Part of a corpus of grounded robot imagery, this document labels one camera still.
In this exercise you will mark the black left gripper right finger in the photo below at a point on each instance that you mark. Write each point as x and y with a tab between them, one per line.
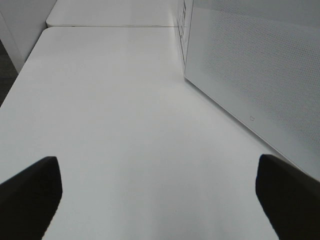
289	198

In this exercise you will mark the white microwave door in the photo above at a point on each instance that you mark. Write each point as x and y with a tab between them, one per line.
260	61

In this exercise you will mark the white microwave oven body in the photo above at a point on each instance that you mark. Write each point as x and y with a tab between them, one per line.
182	20

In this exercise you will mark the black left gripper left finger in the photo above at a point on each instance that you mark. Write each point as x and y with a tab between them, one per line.
29	200

